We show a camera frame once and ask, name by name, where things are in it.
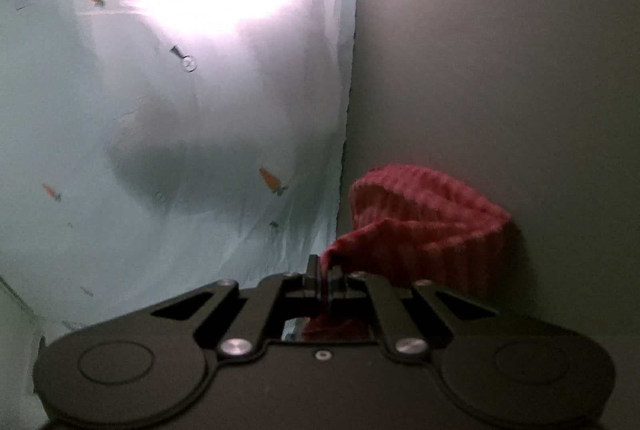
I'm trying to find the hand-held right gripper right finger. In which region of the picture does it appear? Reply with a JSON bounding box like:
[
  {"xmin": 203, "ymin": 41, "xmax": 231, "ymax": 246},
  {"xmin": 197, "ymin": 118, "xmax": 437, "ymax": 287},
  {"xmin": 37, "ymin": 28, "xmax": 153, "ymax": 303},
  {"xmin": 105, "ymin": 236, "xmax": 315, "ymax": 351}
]
[{"xmin": 325, "ymin": 266, "xmax": 546, "ymax": 363}]

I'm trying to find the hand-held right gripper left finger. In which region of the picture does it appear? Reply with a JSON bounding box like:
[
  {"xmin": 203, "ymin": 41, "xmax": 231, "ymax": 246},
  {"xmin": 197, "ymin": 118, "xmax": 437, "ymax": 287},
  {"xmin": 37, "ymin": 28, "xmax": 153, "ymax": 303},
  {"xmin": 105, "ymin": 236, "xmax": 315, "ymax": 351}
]
[{"xmin": 100, "ymin": 256, "xmax": 323, "ymax": 357}]

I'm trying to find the red patterned garment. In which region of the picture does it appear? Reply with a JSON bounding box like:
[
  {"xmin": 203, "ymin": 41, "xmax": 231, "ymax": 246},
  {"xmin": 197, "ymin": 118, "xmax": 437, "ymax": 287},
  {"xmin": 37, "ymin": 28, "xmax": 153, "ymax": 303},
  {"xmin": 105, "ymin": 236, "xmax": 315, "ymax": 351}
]
[{"xmin": 300, "ymin": 164, "xmax": 512, "ymax": 343}]

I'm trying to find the carrot print hanging sheet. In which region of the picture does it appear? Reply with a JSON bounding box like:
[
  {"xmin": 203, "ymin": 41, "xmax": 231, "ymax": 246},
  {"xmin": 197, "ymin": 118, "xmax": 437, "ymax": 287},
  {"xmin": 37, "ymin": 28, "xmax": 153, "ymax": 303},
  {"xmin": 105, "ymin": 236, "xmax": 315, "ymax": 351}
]
[{"xmin": 0, "ymin": 0, "xmax": 362, "ymax": 346}]

